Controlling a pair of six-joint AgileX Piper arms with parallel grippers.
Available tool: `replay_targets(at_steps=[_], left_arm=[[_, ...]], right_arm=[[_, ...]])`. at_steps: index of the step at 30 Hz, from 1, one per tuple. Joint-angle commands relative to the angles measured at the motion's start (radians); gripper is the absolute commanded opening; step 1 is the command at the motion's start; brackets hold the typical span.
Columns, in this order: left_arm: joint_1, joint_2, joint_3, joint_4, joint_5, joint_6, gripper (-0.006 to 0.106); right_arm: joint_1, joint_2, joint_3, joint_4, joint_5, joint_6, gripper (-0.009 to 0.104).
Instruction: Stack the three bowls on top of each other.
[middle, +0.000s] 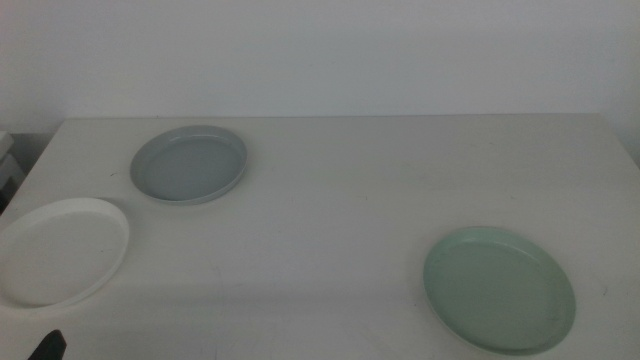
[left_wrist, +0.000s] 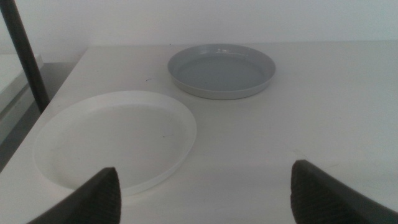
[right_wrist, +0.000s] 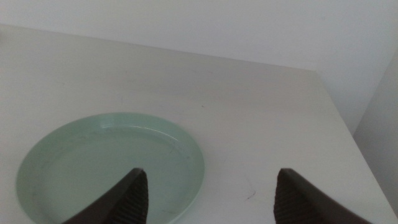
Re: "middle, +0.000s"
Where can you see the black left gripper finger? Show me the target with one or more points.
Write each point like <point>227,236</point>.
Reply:
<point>50,347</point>

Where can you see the white shallow bowl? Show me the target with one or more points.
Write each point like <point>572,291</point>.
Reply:
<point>60,255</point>

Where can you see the grey shallow bowl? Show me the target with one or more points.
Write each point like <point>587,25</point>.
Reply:
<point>190,167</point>

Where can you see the pale green shallow bowl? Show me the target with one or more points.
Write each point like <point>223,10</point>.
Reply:
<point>500,292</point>

